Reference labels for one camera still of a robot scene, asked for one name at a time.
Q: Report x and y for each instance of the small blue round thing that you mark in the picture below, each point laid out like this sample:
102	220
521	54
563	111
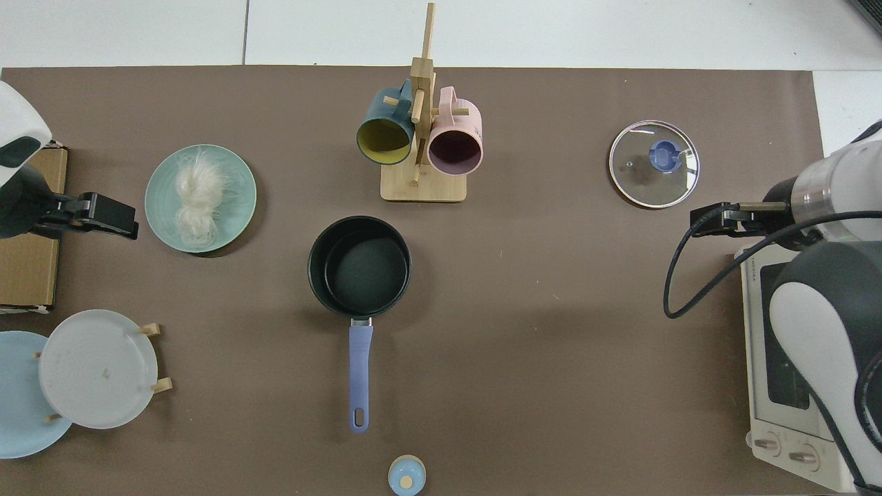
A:
406	477

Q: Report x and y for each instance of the white plate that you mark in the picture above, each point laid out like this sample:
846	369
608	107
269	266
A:
96	368

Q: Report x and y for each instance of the white vermicelli bundle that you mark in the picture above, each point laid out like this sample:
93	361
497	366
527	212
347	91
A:
200	200

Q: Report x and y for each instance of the pink cup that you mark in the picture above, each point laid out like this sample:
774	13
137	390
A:
455	151

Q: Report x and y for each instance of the dark grey object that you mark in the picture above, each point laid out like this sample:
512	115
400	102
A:
872	10

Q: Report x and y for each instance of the light blue plate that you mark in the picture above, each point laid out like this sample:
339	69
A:
21	413

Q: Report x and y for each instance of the brown table cloth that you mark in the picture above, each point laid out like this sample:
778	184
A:
551	344

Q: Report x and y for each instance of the pale green plate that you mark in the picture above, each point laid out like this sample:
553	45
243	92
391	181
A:
238	200

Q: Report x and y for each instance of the wooden cup stand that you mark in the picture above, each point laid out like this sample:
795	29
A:
424	189

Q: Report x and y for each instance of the dark teal cup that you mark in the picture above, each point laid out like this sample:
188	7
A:
382	138

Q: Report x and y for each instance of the wooden plate rack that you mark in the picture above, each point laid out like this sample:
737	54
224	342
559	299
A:
164	385

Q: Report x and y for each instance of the pale toaster oven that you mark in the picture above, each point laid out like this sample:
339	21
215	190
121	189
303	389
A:
758	386

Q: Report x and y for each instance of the glass lid with blue knob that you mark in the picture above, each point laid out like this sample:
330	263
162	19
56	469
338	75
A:
641	179

